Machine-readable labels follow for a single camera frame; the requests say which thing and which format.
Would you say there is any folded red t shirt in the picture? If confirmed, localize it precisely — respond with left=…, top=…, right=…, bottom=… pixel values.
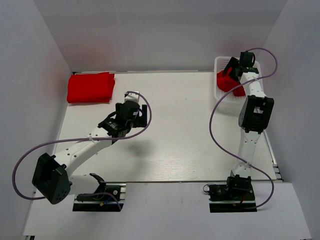
left=66, top=72, right=116, bottom=104

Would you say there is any white plastic basket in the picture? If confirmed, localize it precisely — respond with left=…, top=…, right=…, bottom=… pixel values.
left=213, top=56, right=266, bottom=108

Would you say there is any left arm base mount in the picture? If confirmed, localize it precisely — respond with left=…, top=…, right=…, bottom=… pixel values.
left=72, top=183, right=126, bottom=213

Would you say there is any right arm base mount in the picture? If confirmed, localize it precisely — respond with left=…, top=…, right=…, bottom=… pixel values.
left=202, top=183, right=257, bottom=213

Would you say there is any red t shirt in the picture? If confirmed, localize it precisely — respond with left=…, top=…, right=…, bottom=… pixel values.
left=216, top=69, right=246, bottom=97
left=66, top=72, right=116, bottom=104

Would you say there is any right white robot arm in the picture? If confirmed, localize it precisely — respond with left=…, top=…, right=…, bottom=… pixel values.
left=225, top=51, right=274, bottom=200

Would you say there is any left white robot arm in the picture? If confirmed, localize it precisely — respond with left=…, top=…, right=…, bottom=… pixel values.
left=32, top=100, right=152, bottom=205

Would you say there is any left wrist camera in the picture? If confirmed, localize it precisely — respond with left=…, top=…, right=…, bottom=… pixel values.
left=124, top=91, right=140, bottom=103

